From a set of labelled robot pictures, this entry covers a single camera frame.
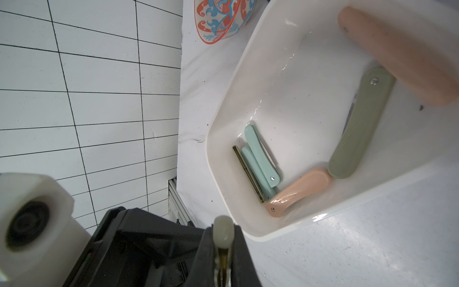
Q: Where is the peach knife leaning in box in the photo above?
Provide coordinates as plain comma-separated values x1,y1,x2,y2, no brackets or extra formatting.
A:
338,6,459,106

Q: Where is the small patterned dish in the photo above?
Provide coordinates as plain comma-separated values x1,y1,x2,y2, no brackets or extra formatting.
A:
194,0,257,44

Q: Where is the mint knife in box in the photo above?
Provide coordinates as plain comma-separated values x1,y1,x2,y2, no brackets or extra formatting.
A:
233,146,277,203
245,124,282,188

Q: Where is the white plastic storage box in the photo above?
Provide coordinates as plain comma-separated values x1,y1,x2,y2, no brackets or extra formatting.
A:
206,1,459,241

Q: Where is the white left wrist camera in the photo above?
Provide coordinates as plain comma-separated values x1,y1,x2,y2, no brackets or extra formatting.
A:
1,173,91,287

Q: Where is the peach knife lower in box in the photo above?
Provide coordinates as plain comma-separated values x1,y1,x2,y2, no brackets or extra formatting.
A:
264,168,333,218

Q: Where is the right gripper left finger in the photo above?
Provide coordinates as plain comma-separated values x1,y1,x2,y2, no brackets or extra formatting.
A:
182,226,216,287

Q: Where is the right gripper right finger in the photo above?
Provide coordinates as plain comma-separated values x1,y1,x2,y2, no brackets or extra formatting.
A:
231,225,262,287

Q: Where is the mint knife bottom in box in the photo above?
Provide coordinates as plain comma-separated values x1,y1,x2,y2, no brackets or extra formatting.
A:
233,146,277,203

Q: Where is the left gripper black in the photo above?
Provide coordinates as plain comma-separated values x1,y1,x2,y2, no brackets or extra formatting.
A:
64,207,204,287

